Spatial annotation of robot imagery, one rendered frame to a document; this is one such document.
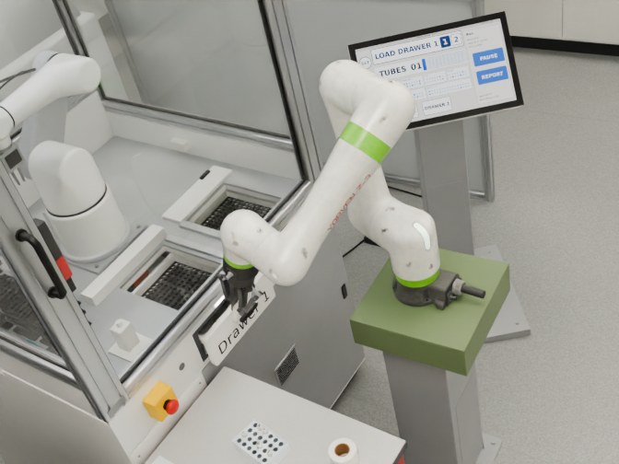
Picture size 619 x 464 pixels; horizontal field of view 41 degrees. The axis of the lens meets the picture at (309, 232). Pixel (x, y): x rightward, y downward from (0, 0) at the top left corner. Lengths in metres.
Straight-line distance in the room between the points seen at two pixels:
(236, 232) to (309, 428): 0.57
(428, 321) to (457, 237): 1.02
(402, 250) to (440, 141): 0.85
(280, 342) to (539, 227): 1.54
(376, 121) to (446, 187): 1.20
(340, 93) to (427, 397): 0.99
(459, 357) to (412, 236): 0.33
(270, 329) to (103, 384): 0.68
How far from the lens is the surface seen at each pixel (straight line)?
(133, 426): 2.18
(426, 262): 2.14
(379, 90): 1.86
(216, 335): 2.23
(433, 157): 2.92
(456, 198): 3.05
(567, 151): 4.16
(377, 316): 2.23
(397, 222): 2.11
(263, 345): 2.53
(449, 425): 2.56
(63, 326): 1.89
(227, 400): 2.27
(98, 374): 2.01
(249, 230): 1.89
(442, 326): 2.18
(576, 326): 3.32
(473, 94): 2.73
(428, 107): 2.71
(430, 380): 2.41
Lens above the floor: 2.48
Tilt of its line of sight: 40 degrees down
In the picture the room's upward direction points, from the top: 14 degrees counter-clockwise
